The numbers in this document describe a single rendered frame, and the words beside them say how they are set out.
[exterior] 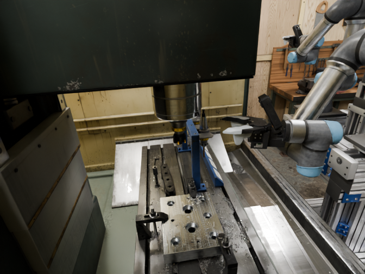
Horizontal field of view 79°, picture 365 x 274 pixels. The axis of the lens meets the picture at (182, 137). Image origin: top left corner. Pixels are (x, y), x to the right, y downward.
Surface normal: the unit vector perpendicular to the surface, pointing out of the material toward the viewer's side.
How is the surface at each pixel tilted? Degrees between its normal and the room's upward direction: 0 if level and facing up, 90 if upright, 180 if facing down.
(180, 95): 90
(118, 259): 0
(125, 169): 26
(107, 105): 88
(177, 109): 90
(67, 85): 90
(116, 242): 0
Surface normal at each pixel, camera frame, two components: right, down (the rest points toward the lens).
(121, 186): 0.01, -0.65
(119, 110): 0.12, 0.41
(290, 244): -0.04, -0.83
